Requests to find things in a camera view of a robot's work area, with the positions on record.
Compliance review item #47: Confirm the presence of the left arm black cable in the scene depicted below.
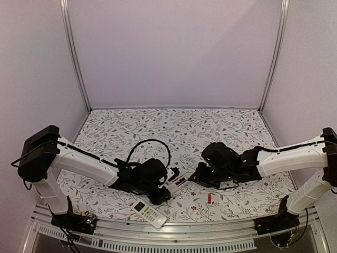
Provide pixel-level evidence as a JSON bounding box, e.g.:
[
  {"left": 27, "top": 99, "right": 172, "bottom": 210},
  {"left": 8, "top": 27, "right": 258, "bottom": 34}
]
[{"left": 126, "top": 139, "right": 172, "bottom": 169}]

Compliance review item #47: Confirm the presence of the white remote with green buttons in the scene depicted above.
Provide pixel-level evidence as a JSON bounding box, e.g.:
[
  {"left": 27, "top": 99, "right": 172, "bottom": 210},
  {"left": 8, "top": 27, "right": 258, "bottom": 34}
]
[{"left": 131, "top": 200, "right": 167, "bottom": 230}]

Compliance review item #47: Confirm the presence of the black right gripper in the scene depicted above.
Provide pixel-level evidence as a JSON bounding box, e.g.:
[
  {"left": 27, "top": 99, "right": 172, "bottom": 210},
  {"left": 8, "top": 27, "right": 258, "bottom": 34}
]
[{"left": 190, "top": 162, "right": 233, "bottom": 189}]

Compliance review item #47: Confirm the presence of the floral patterned table mat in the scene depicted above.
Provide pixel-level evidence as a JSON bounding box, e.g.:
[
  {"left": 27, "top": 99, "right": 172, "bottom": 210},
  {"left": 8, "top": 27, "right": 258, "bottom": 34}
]
[{"left": 57, "top": 109, "right": 295, "bottom": 218}]

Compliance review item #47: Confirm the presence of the aluminium front rail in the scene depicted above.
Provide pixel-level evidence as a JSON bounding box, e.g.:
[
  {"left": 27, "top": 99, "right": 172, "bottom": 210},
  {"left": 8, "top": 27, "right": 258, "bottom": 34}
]
[{"left": 22, "top": 204, "right": 330, "bottom": 253}]

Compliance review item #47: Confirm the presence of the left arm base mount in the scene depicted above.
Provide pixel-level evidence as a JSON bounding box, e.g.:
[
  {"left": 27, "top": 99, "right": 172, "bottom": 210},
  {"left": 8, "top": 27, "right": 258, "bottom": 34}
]
[{"left": 51, "top": 213, "right": 97, "bottom": 235}]

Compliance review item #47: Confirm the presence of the left aluminium corner post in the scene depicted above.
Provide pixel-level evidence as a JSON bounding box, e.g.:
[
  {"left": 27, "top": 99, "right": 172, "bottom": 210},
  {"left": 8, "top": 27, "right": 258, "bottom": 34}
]
[{"left": 60, "top": 0, "right": 92, "bottom": 113}]

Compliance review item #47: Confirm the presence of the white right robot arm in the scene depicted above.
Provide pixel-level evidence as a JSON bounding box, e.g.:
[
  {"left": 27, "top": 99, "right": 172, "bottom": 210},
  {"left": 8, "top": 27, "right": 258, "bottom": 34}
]
[{"left": 189, "top": 128, "right": 336, "bottom": 230}]

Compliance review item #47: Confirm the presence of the narrow white remote control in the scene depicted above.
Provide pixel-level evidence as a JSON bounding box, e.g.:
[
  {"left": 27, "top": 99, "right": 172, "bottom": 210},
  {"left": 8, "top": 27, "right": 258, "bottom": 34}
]
[{"left": 166, "top": 178, "right": 189, "bottom": 194}]

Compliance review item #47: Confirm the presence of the aluminium corner post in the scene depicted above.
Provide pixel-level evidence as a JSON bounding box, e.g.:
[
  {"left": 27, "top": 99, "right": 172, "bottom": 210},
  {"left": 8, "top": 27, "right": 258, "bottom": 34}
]
[
  {"left": 60, "top": 0, "right": 92, "bottom": 113},
  {"left": 259, "top": 0, "right": 290, "bottom": 114}
]

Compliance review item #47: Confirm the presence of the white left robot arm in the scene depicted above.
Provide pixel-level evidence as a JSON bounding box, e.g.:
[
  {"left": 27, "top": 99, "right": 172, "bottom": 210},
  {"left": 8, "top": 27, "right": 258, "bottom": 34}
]
[{"left": 11, "top": 125, "right": 171, "bottom": 229}]

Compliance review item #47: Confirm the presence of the right aluminium corner post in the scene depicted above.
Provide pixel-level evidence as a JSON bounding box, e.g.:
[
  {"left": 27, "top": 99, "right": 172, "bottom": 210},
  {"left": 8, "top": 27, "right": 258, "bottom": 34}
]
[{"left": 259, "top": 0, "right": 290, "bottom": 114}]

